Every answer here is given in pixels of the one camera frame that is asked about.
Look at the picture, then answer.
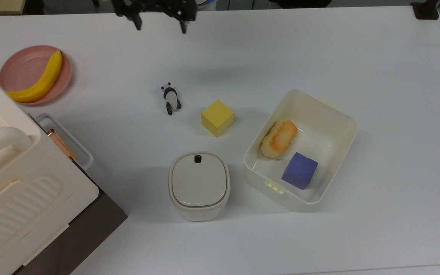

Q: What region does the black table clamp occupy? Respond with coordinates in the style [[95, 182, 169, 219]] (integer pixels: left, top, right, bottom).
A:
[[411, 0, 440, 20]]

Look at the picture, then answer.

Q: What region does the yellow toy banana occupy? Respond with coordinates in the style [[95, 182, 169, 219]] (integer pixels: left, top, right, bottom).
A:
[[6, 50, 63, 104]]

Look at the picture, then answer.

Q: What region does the cream open plastic bin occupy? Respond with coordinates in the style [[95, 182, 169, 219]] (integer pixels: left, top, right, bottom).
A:
[[244, 89, 358, 212]]

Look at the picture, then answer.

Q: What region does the pink plate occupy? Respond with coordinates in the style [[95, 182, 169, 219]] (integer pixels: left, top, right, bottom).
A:
[[0, 45, 73, 106]]

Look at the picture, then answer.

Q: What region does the yellow cube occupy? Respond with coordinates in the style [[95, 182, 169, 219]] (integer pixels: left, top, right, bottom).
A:
[[201, 100, 235, 138]]

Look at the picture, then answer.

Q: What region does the orange latch on storage box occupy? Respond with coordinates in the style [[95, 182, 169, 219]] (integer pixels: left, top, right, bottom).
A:
[[46, 129, 78, 161]]

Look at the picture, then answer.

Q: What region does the small panda toy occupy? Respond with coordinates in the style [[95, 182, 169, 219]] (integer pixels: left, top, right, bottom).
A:
[[161, 82, 183, 116]]

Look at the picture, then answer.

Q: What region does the clear tray with pen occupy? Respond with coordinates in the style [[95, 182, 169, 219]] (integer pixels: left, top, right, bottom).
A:
[[33, 113, 94, 172]]

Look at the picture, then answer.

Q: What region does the purple cube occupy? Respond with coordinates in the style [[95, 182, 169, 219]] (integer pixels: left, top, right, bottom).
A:
[[281, 152, 319, 190]]

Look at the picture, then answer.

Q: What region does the cream lidded trash can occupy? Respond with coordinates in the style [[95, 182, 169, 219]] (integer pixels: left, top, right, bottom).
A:
[[168, 152, 231, 222]]

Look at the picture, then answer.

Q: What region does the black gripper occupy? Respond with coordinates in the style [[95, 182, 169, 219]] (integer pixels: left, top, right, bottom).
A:
[[111, 0, 198, 34]]

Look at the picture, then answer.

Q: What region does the toy bread roll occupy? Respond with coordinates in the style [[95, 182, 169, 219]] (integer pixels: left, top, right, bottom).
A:
[[261, 119, 298, 160]]

